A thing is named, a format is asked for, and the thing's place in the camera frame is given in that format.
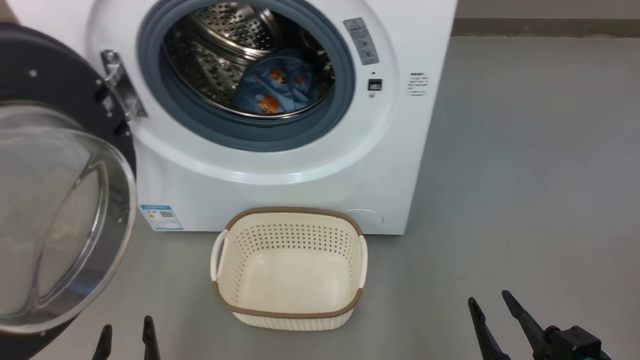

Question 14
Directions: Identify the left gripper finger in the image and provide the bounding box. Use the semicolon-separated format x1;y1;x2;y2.
91;324;113;360
142;315;162;360

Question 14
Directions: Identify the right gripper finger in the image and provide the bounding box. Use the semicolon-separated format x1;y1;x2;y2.
467;296;511;360
501;290;548;360

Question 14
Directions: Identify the black round glass washer door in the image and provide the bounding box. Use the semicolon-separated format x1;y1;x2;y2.
0;22;138;360

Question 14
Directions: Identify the blue cartoon print garment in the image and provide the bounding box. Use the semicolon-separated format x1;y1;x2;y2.
234;48;316;116

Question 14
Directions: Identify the white front-load washing machine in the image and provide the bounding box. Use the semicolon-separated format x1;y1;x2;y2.
7;0;458;236

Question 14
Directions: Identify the grey rubber door gasket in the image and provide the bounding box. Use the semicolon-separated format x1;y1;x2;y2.
137;0;356;152

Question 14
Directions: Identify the silver metal door hinge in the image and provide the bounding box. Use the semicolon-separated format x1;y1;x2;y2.
100;50;148;121

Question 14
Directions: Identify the stainless steel washing machine drum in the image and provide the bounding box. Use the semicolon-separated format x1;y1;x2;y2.
162;2;335;120

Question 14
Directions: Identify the blue energy label sticker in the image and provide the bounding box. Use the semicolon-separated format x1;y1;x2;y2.
140;204;184;231

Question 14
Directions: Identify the cream laundry basket brown rim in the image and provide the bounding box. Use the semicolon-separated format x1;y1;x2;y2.
210;207;369;332

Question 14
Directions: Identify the grey warning sticker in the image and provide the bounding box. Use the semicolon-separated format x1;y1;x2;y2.
343;18;380;66

